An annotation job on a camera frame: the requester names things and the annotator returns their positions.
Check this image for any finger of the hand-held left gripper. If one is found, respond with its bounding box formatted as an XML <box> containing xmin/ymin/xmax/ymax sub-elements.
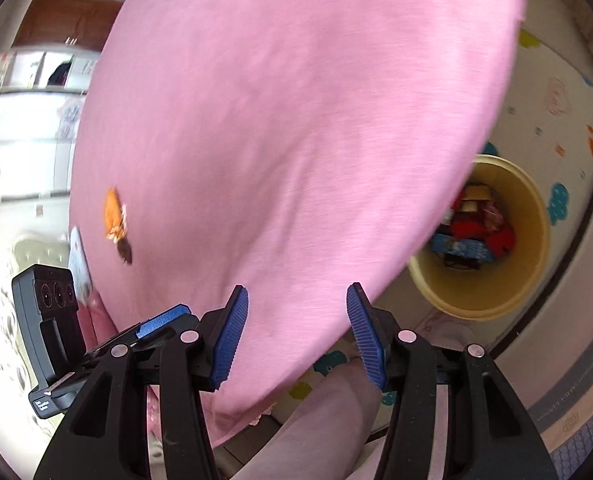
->
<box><xmin>126</xmin><ymin>304</ymin><xmax>201</xmax><ymax>348</ymax></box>

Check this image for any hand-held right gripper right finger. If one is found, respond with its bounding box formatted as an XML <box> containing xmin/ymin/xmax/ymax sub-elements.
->
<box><xmin>345</xmin><ymin>282</ymin><xmax>560</xmax><ymax>480</ymax></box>

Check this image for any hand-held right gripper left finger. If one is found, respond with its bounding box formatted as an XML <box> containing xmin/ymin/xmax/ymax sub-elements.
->
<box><xmin>32</xmin><ymin>285</ymin><xmax>250</xmax><ymax>480</ymax></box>

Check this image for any blue printed box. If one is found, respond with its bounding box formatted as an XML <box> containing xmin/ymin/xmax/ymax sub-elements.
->
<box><xmin>431</xmin><ymin>234</ymin><xmax>495</xmax><ymax>264</ymax></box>

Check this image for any yellow bin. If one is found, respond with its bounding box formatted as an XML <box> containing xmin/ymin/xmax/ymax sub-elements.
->
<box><xmin>407</xmin><ymin>154</ymin><xmax>551</xmax><ymax>322</ymax></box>

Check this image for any plain pink pillow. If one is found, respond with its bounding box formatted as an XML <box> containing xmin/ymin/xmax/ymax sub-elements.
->
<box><xmin>79</xmin><ymin>290</ymin><xmax>127</xmax><ymax>351</ymax></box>

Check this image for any light blue printed pillow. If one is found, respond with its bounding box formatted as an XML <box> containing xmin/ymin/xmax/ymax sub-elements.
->
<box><xmin>68</xmin><ymin>226</ymin><xmax>94</xmax><ymax>306</ymax></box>

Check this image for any grey blue bordered rug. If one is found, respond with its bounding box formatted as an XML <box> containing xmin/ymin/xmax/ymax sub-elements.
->
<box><xmin>524</xmin><ymin>355</ymin><xmax>593</xmax><ymax>480</ymax></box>

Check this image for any pink blanket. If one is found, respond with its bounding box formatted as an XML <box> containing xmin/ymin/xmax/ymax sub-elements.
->
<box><xmin>69</xmin><ymin>0</ymin><xmax>530</xmax><ymax>448</ymax></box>

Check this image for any cartoon printed play mat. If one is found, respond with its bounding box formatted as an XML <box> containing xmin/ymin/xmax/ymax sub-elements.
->
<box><xmin>271</xmin><ymin>12</ymin><xmax>593</xmax><ymax>461</ymax></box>

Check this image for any brown wooden door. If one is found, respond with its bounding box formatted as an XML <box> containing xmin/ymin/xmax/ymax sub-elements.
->
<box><xmin>14</xmin><ymin>0</ymin><xmax>127</xmax><ymax>53</ymax></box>

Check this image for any orange drawstring pouch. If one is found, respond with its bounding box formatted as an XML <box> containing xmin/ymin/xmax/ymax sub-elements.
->
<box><xmin>102</xmin><ymin>187</ymin><xmax>128</xmax><ymax>242</ymax></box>

